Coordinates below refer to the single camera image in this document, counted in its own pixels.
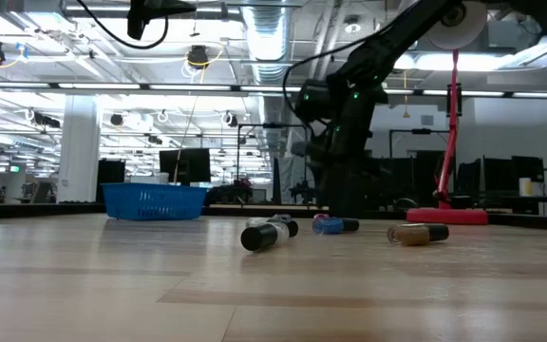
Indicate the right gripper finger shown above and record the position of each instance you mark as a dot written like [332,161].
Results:
[338,204]
[356,204]

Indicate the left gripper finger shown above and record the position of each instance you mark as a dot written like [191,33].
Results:
[174,6]

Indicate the pink and black marker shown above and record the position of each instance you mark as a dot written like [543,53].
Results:
[322,216]

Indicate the blue nail polish bottle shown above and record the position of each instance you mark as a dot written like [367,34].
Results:
[333,226]

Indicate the brown nail polish bottle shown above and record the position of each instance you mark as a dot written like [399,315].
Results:
[416,235]

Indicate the mint nail polish bottle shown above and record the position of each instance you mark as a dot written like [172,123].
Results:
[256,221]

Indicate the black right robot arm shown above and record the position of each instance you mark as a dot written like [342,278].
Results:
[373,52]

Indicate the clear silver nail polish bottle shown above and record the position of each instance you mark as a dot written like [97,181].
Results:
[259,237]

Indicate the red desk lamp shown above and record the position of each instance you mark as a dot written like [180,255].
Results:
[447,216]

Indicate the white building column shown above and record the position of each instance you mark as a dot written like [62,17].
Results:
[79,152]

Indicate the black monitor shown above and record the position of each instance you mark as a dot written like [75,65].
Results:
[193,165]

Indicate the black panel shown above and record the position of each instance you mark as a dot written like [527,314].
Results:
[110,173]

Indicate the blue plastic basket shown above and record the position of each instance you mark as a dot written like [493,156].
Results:
[155,202]

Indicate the black metal gantry frame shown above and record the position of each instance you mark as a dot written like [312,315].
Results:
[273,125]
[418,130]

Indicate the silver ventilation duct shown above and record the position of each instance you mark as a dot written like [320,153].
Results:
[266,43]

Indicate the black metal table frame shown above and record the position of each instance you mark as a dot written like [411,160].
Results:
[41,210]

